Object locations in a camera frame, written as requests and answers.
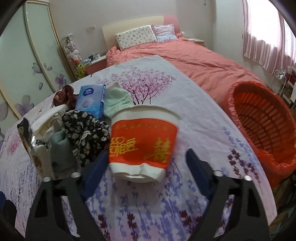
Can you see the hanging plush toy column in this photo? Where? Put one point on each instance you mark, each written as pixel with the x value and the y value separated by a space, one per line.
pixel 73 57

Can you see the far bedside table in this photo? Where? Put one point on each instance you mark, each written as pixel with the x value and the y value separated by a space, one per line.
pixel 197 41

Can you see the black floral cloth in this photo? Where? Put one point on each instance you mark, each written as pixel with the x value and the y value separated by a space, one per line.
pixel 87 135

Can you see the light green sock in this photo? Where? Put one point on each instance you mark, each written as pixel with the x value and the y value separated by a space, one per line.
pixel 116 98

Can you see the white flower-print wardrobe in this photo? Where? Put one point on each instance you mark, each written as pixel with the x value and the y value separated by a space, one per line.
pixel 33 64

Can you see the yellow snack bag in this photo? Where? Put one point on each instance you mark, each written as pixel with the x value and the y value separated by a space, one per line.
pixel 37 150

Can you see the white mug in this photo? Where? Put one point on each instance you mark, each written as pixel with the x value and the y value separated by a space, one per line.
pixel 97 56

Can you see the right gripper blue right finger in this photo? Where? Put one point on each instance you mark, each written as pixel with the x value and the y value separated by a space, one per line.
pixel 201 172

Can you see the brown red scrunchie cloth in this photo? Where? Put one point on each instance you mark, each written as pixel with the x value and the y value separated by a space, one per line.
pixel 65 96

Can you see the pink window curtain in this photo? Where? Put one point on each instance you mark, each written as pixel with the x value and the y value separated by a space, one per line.
pixel 267 38

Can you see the beige pink headboard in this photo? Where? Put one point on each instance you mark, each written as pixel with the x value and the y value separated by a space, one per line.
pixel 110 30

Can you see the floral white pillow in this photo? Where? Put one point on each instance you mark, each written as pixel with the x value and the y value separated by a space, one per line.
pixel 135 37

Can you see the red plastic laundry basket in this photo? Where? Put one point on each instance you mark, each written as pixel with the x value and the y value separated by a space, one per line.
pixel 267 124

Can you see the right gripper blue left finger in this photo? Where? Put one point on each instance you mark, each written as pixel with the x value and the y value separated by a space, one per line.
pixel 92 174

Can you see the blue tissue pack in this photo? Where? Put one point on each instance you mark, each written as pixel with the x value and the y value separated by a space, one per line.
pixel 91 100

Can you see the red white paper bowl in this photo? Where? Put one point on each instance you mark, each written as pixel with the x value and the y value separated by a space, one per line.
pixel 142 140

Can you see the white wire rack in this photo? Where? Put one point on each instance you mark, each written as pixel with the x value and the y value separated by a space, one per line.
pixel 283 84

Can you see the striped pink pillow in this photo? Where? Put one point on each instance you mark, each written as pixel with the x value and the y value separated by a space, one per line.
pixel 164 32

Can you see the grey green sock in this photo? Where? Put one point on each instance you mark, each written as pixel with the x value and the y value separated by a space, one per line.
pixel 61 154

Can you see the pink bedside table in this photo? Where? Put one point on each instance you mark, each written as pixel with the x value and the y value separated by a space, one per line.
pixel 96 65

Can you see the coral pink duvet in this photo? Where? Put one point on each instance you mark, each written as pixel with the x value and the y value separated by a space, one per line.
pixel 213 72

